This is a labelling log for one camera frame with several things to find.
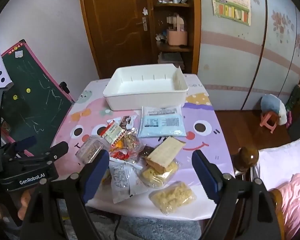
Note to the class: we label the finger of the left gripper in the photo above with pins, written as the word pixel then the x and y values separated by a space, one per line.
pixel 13 148
pixel 55 152

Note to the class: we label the person's left hand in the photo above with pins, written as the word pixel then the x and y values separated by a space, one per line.
pixel 20 202

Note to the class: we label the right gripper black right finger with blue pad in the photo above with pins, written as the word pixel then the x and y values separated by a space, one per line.
pixel 244 209

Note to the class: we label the white pillow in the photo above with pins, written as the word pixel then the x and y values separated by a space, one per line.
pixel 276 166

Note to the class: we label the pink storage basket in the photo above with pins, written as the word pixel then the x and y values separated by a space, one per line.
pixel 176 35

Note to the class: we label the red striped snack packet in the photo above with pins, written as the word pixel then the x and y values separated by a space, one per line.
pixel 113 133

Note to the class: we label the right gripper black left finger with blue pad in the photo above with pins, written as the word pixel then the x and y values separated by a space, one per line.
pixel 43 219

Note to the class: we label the beige paper snack bag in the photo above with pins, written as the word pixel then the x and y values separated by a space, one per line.
pixel 164 154

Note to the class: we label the blue white snack packet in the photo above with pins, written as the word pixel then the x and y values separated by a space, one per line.
pixel 161 122

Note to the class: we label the pink blanket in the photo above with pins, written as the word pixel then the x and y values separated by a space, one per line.
pixel 291 206

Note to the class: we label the small brown photo packet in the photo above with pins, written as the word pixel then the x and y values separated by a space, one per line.
pixel 126 122

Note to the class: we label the pink plastic stool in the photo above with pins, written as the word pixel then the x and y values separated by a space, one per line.
pixel 269 120

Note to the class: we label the white plastic storage bin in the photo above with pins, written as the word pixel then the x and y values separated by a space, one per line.
pixel 151 85

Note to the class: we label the clear bag yellow snack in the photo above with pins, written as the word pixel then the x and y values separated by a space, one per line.
pixel 154 179

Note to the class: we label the folded pink towels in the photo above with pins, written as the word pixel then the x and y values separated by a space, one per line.
pixel 174 58

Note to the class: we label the colourful wall poster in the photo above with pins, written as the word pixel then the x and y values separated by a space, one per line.
pixel 236 10

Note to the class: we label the wooden corner shelf unit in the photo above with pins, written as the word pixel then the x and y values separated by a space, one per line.
pixel 191 12

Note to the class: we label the clear bag yellow puffs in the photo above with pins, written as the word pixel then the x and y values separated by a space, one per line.
pixel 171 198

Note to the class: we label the white printed snack packet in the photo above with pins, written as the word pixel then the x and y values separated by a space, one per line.
pixel 125 183

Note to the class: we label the green chalkboard pink frame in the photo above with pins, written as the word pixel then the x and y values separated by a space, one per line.
pixel 36 104

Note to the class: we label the wooden bed post knob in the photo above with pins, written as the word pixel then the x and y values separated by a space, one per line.
pixel 245 158

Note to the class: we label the brown wooden door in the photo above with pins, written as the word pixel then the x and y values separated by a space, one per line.
pixel 118 33

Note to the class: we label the red bag dark dried fruit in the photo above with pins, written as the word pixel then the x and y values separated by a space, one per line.
pixel 131 148

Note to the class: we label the blue white cushion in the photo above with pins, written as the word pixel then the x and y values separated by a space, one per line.
pixel 271 103

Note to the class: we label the clear plastic snack box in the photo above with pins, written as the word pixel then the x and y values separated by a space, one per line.
pixel 90 149

